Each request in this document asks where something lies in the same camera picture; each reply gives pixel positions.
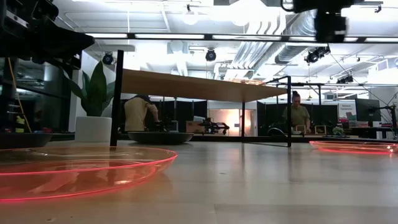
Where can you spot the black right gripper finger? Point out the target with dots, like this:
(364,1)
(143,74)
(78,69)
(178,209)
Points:
(303,5)

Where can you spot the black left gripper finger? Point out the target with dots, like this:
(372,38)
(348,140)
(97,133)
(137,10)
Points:
(62,42)

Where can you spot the dark grey plate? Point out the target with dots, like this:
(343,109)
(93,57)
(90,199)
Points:
(160,138)
(21,140)

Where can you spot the black ceiling spotlight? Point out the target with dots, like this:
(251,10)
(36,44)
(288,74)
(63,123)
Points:
(345,79)
(211,55)
(315,55)
(108,58)

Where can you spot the black storage rack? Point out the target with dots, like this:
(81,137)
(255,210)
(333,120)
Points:
(37,93)

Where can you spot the green snake plant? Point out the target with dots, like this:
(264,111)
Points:
(96,90)

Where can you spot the white sign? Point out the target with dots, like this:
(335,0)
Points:
(346,110)

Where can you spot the yellow green bottle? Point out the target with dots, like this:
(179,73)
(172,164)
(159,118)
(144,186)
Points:
(20,124)

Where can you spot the black background monitor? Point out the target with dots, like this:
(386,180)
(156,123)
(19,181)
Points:
(367,109)

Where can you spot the white plant pot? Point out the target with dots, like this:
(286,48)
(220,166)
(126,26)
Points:
(93,129)

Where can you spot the person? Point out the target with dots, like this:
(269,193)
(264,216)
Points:
(136,113)
(298,115)

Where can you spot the small potted plant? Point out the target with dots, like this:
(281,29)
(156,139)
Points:
(338,130)

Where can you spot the black overhead light bar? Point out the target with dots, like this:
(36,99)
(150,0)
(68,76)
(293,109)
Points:
(171,36)

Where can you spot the white round pendant lamp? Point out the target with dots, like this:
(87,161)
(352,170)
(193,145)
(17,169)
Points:
(190,17)

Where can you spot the brown cardboard box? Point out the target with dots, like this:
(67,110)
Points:
(194,127)

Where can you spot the silver ventilation duct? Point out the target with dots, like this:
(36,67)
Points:
(289,53)

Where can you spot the small wooden frame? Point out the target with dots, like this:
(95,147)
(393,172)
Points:
(320,129)
(300,129)

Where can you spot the black aluminium table frame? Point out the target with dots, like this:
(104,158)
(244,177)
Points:
(217,138)

